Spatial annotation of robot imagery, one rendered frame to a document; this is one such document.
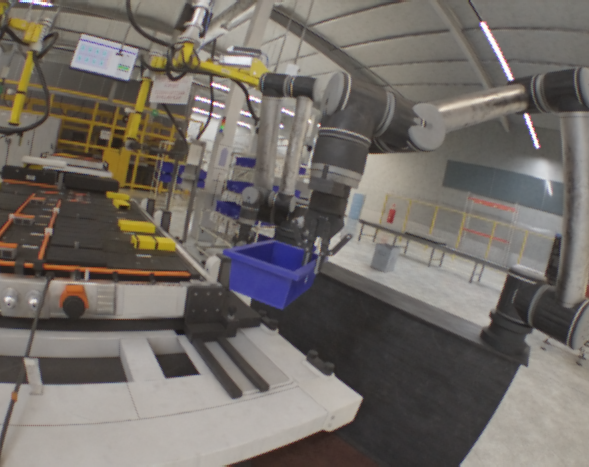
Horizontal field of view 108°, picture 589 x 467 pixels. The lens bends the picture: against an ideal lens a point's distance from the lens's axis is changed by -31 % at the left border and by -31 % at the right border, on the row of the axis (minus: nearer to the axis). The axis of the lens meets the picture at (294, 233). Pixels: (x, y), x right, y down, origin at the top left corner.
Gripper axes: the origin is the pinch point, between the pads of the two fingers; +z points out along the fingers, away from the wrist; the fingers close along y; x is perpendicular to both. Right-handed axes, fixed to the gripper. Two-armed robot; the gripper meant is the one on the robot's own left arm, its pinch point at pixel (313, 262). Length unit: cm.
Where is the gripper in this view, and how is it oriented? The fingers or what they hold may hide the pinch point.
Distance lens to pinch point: 64.2
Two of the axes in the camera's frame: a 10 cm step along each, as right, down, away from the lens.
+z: -2.4, 9.6, 1.4
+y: -9.2, -2.7, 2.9
